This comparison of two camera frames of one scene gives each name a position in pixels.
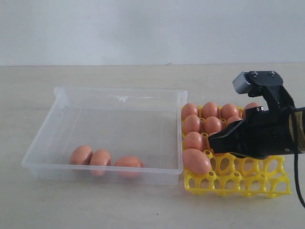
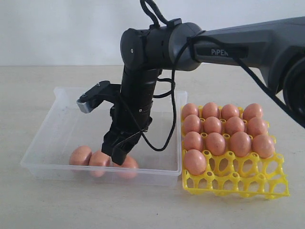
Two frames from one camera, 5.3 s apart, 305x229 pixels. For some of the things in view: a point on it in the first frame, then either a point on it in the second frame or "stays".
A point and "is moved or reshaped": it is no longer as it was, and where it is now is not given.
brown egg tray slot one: [189, 109] stays
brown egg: [213, 124] stays
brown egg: [191, 123] stays
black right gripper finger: [232, 139] -> [111, 139]
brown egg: [209, 109] stays
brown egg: [193, 140] stays
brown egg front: [228, 110] stays
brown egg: [129, 167] is moved or reshaped
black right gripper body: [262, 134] -> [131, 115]
